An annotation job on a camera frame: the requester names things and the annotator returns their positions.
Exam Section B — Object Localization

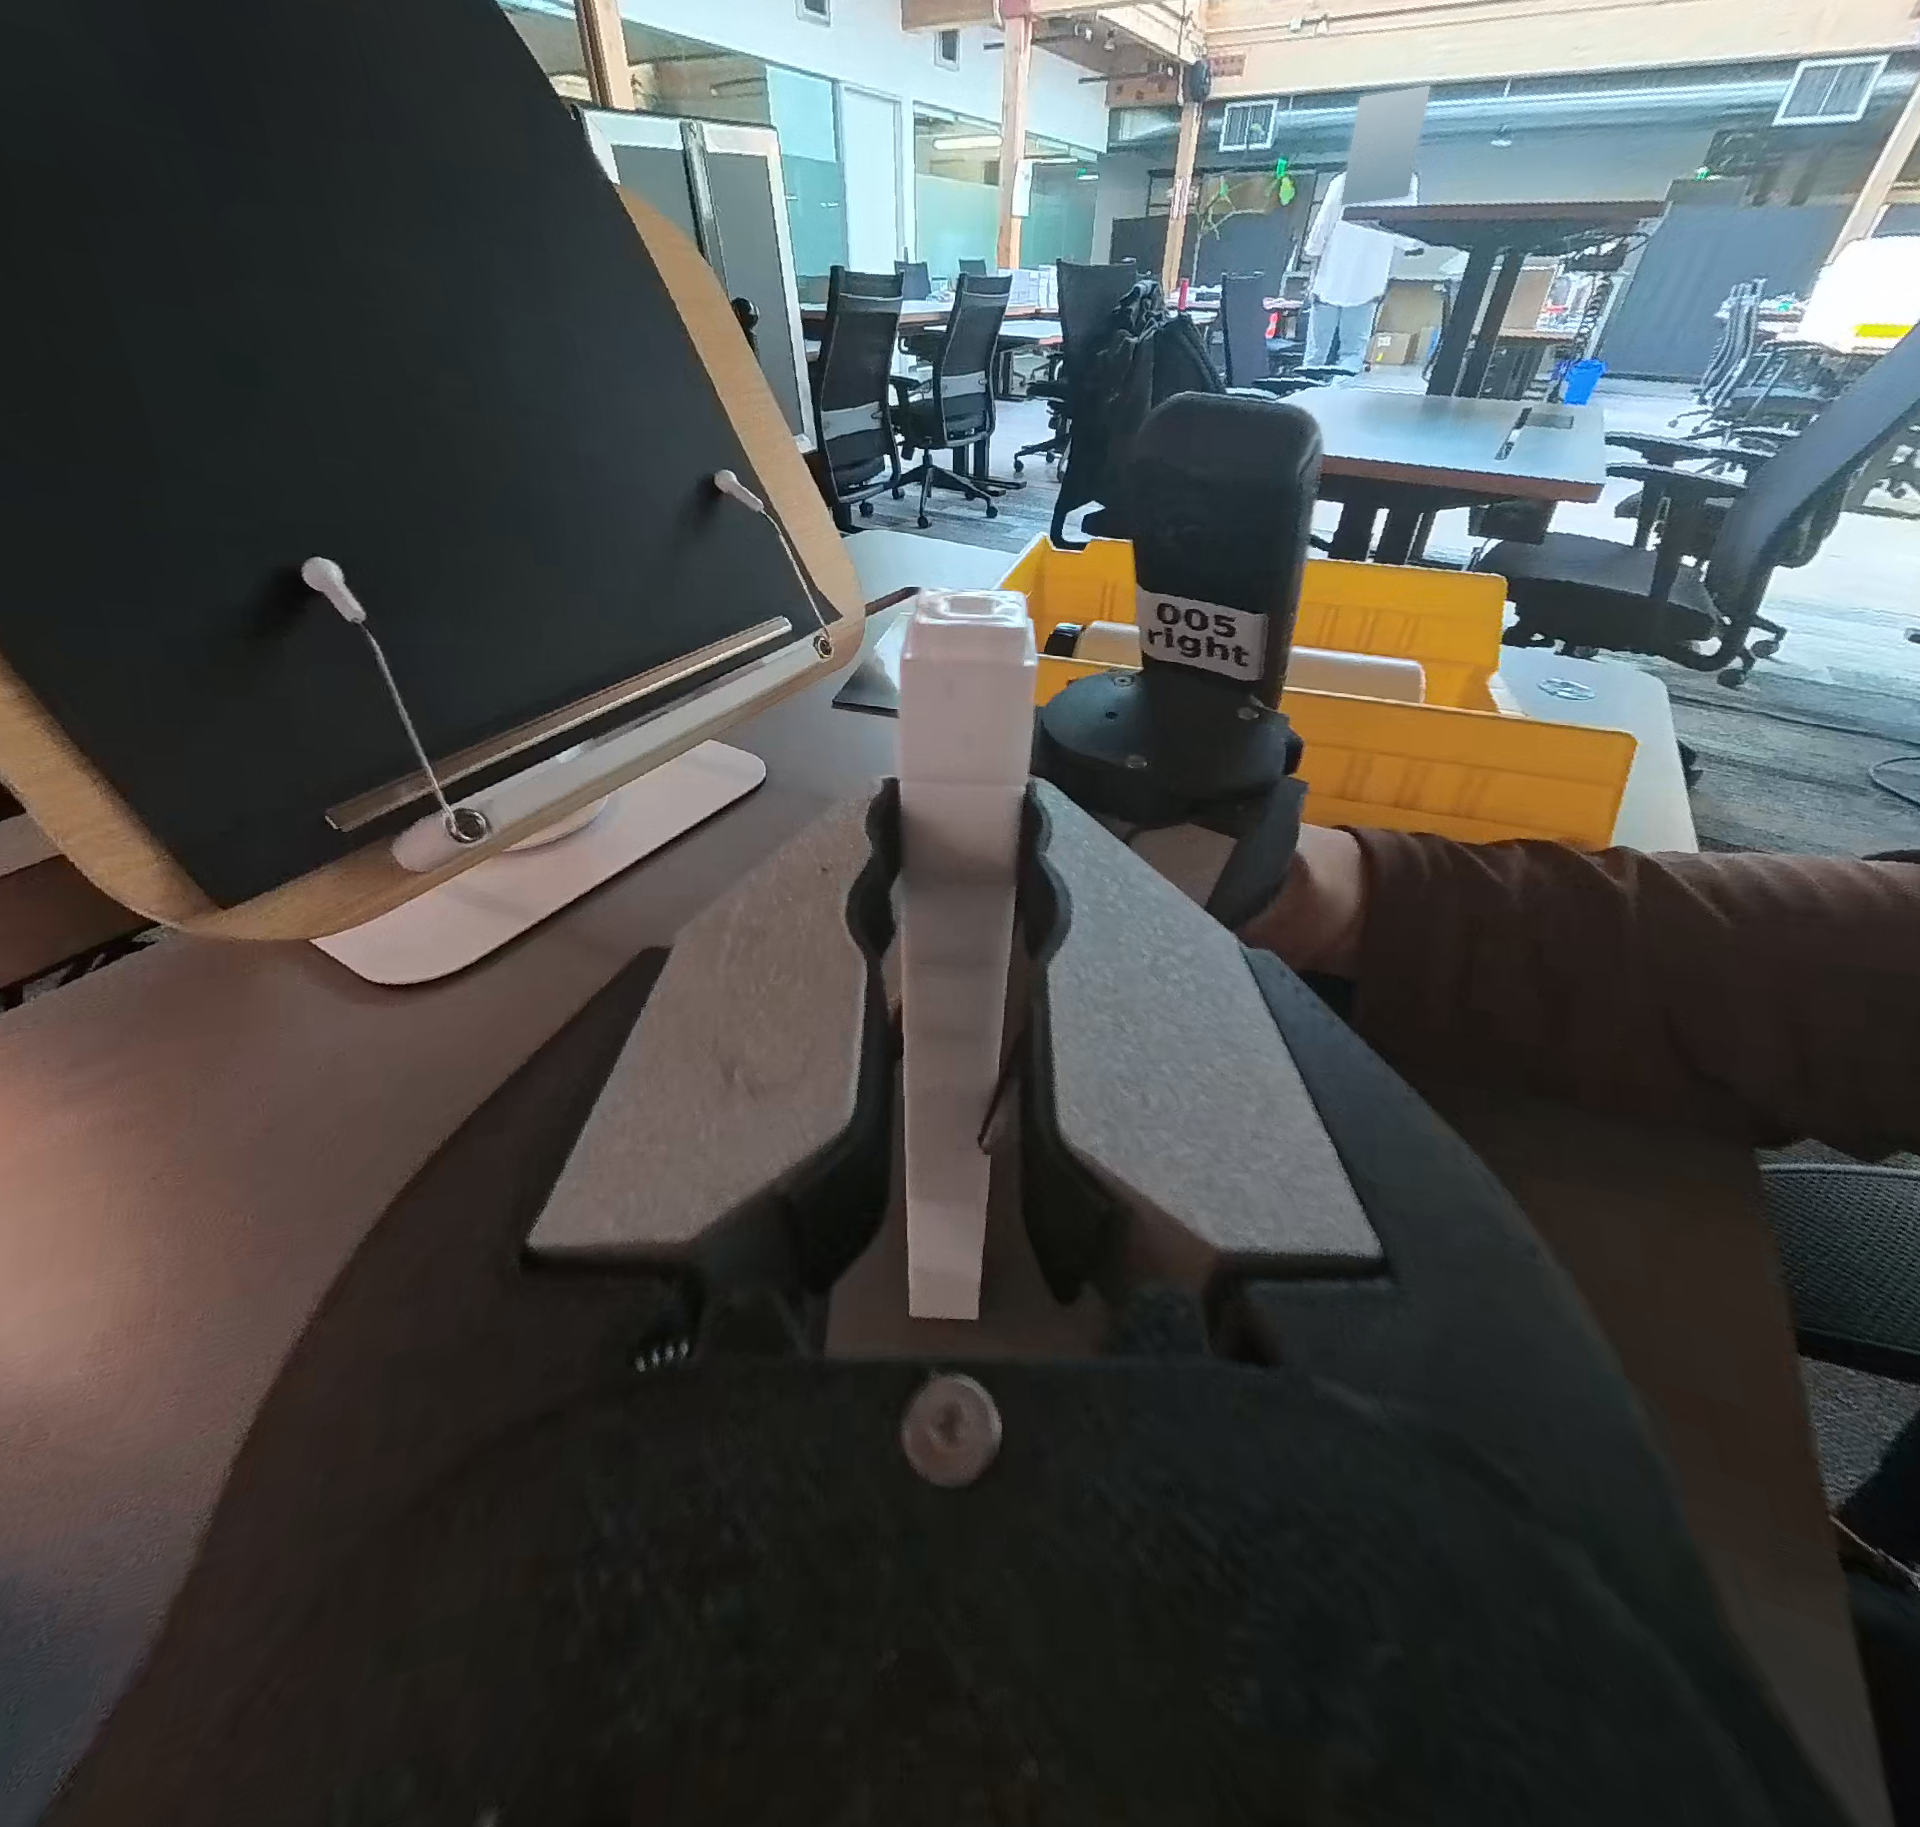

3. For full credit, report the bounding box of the grey top office desk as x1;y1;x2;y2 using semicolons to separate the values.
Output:
1290;383;1610;563

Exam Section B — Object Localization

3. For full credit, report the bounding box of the grey framed dark panel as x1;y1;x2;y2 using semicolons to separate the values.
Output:
576;106;816;441

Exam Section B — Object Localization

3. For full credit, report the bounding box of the white block stack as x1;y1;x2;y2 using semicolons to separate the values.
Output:
896;589;1040;1321

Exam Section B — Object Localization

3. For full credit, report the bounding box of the person's right forearm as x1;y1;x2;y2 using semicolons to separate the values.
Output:
1341;825;1920;1161

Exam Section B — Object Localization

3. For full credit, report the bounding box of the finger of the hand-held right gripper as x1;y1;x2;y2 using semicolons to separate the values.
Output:
1128;821;1250;911

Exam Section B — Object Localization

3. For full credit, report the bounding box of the person's right hand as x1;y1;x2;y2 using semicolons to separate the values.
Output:
1241;821;1364;981

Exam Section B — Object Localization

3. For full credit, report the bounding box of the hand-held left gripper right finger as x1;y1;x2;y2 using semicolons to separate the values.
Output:
1016;781;1385;1311

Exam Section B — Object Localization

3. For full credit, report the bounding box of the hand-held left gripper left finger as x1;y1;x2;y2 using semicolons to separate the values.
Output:
523;783;906;1311

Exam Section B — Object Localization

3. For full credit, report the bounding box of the black office chair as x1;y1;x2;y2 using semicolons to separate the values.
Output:
892;272;1017;527
1475;358;1920;689
810;268;906;533

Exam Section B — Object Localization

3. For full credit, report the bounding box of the black hanging jacket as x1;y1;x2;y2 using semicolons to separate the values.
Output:
1045;282;1229;551

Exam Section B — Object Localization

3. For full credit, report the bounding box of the black wooden book stand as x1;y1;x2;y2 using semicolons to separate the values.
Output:
0;0;869;989

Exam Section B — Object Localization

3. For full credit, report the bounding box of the yellow plastic bin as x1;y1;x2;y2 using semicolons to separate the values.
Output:
995;533;1640;851

